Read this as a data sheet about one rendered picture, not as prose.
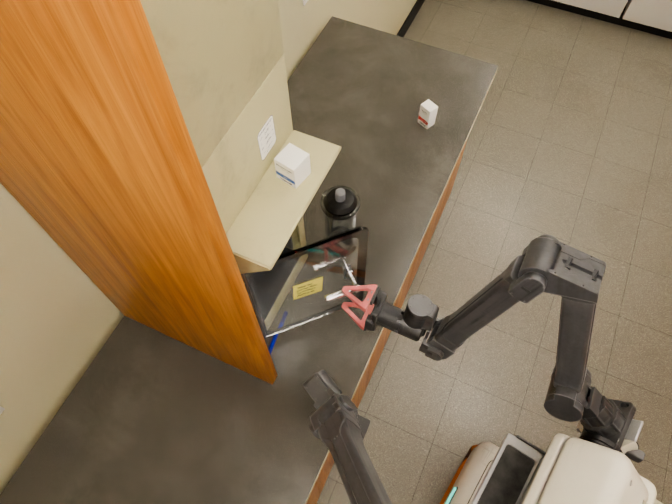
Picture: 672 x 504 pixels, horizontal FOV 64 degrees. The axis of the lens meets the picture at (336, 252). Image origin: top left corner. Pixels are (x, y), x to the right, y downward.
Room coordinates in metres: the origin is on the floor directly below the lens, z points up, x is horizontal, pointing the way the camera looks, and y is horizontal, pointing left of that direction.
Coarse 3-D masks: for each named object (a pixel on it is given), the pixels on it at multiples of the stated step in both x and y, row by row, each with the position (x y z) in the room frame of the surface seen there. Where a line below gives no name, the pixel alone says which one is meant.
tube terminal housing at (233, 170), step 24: (264, 96) 0.72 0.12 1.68; (288, 96) 0.79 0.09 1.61; (240, 120) 0.64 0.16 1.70; (264, 120) 0.70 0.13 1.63; (288, 120) 0.78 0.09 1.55; (240, 144) 0.63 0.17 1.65; (216, 168) 0.56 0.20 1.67; (240, 168) 0.61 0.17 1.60; (264, 168) 0.68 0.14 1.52; (216, 192) 0.54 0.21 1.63; (240, 192) 0.60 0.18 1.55
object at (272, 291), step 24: (336, 240) 0.59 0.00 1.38; (360, 240) 0.61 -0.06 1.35; (288, 264) 0.54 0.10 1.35; (312, 264) 0.56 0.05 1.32; (336, 264) 0.59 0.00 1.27; (360, 264) 0.61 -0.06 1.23; (264, 288) 0.52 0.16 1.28; (288, 288) 0.54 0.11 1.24; (336, 288) 0.58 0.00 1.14; (264, 312) 0.52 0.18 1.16; (288, 312) 0.54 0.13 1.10; (312, 312) 0.56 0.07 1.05
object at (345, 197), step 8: (328, 192) 0.86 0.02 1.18; (336, 192) 0.84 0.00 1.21; (344, 192) 0.84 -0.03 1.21; (352, 192) 0.86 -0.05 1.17; (328, 200) 0.83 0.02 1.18; (336, 200) 0.83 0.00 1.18; (344, 200) 0.83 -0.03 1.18; (352, 200) 0.83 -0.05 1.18; (328, 208) 0.81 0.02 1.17; (336, 208) 0.80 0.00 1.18; (344, 208) 0.80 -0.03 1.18; (352, 208) 0.81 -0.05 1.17
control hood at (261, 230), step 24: (312, 144) 0.75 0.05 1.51; (312, 168) 0.68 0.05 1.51; (264, 192) 0.63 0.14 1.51; (288, 192) 0.63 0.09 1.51; (312, 192) 0.62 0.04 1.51; (240, 216) 0.57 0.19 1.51; (264, 216) 0.57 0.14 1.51; (288, 216) 0.57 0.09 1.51; (240, 240) 0.52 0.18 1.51; (264, 240) 0.52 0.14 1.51; (240, 264) 0.48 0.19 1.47; (264, 264) 0.46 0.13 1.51
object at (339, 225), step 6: (336, 186) 0.89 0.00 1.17; (342, 186) 0.89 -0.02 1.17; (324, 192) 0.87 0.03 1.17; (354, 192) 0.87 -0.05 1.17; (324, 210) 0.81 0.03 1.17; (354, 210) 0.81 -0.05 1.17; (324, 216) 0.83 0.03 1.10; (336, 216) 0.79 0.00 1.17; (342, 216) 0.79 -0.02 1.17; (348, 216) 0.79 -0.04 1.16; (354, 216) 0.81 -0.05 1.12; (330, 222) 0.80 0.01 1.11; (336, 222) 0.79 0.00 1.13; (342, 222) 0.79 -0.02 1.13; (348, 222) 0.80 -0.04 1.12; (354, 222) 0.81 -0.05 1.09; (330, 228) 0.80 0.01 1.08; (336, 228) 0.79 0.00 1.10; (342, 228) 0.79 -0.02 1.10; (348, 228) 0.80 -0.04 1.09; (330, 234) 0.80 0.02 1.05; (336, 234) 0.79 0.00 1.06
